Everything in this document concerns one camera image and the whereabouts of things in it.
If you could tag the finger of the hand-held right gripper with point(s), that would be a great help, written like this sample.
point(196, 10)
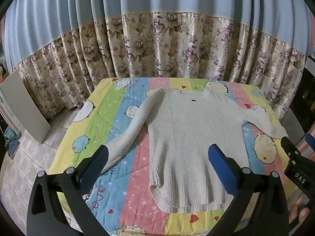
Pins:
point(310, 141)
point(290, 148)

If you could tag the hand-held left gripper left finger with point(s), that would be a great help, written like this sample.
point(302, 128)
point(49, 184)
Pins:
point(94, 167)

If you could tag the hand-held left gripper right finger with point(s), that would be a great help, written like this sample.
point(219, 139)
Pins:
point(221, 167)

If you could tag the white knit sweater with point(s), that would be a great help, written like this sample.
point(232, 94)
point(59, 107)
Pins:
point(194, 137)

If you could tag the person's right hand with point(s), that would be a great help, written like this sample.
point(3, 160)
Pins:
point(304, 215)

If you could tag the dark wooden cabinet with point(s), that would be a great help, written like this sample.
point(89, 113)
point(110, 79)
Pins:
point(306, 95)

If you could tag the colourful striped cartoon blanket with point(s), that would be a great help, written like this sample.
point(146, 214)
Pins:
point(113, 118)

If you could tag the grey flat board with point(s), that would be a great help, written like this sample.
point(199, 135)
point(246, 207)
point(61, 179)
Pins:
point(24, 103)

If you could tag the blue and floral curtain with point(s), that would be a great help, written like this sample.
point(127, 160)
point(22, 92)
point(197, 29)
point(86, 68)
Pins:
point(157, 41)

